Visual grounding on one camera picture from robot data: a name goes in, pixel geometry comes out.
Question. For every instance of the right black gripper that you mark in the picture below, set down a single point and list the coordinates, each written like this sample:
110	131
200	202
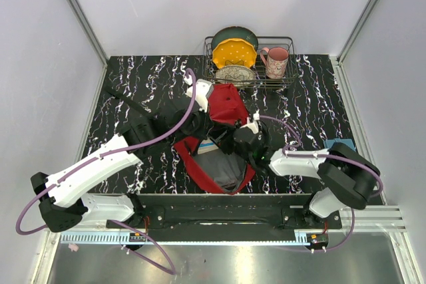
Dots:
227	147

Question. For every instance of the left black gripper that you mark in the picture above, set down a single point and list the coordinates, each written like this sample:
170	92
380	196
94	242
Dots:
207	124

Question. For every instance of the blue comic paperback book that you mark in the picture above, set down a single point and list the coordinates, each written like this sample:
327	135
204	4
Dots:
206	146

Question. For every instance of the red student backpack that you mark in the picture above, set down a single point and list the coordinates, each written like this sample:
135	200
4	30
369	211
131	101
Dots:
214	172

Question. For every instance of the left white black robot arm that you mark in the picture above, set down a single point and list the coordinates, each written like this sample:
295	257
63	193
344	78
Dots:
64	199

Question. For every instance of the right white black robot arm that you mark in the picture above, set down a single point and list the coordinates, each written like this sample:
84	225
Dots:
349	179

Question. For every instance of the grey patterned small plate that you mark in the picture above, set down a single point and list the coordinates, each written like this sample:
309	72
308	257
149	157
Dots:
235	74

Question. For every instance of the blue card wallet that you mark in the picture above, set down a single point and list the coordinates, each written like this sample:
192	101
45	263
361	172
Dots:
348	142

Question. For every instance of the yellow dotted plate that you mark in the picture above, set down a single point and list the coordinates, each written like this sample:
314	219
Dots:
234	51

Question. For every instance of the pink patterned mug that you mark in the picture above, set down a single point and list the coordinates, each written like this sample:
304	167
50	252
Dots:
275	61

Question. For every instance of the dark green plate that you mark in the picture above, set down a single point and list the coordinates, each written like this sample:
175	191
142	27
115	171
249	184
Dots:
234	32

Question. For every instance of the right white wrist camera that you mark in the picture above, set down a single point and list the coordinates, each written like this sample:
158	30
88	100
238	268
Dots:
252	122

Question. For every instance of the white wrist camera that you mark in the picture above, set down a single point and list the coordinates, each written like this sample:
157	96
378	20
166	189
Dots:
203	89
252	122

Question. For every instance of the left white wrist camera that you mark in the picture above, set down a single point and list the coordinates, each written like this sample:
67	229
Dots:
203	89

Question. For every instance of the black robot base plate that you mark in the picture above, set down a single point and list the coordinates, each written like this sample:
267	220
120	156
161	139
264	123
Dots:
289	211

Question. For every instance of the aluminium frame rail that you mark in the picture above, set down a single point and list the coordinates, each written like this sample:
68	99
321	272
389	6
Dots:
88	30

